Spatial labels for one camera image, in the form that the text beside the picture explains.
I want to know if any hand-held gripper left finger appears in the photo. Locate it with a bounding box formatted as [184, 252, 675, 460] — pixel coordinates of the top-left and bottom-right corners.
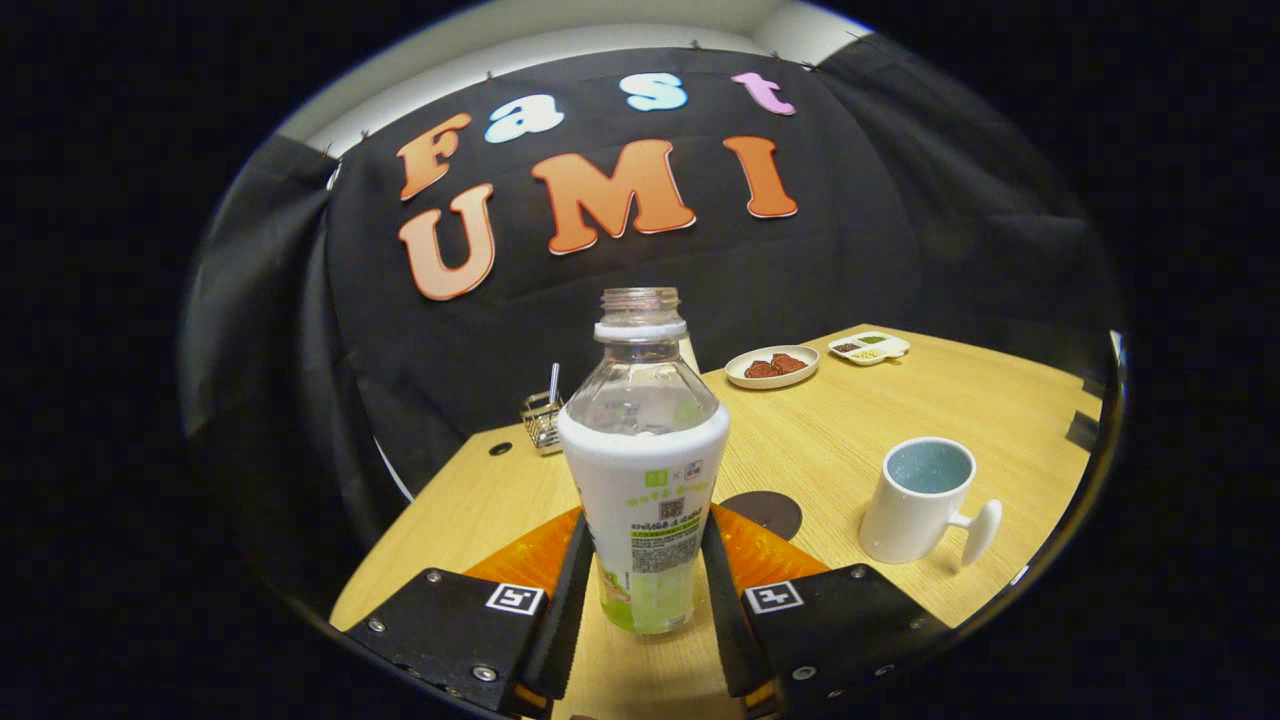
[345, 507, 597, 719]

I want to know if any round beige plate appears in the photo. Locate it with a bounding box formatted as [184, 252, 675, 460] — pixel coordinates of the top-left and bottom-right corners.
[724, 345, 821, 390]

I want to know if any wooden table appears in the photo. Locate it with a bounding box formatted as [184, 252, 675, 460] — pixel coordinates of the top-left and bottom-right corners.
[330, 323, 1106, 720]

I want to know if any wire mesh utensil holder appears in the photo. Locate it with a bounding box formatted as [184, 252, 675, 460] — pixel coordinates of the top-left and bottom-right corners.
[520, 390, 567, 456]

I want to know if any black backdrop cloth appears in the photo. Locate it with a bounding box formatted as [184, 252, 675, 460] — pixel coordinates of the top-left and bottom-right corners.
[180, 35, 1121, 561]

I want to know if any white divided seed dish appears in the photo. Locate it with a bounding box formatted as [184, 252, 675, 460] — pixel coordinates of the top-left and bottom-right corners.
[828, 331, 911, 367]

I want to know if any dark brown round coaster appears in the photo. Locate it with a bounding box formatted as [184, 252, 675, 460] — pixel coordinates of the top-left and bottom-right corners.
[718, 490, 804, 542]

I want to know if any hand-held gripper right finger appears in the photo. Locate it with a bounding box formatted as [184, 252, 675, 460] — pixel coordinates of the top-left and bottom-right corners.
[700, 503, 951, 719]

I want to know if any white cup with blue inside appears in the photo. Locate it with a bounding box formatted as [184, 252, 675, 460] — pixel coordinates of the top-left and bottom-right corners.
[858, 436, 1004, 568]

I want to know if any clear juice bottle white label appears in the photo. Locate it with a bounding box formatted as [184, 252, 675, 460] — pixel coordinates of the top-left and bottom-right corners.
[557, 287, 732, 636]

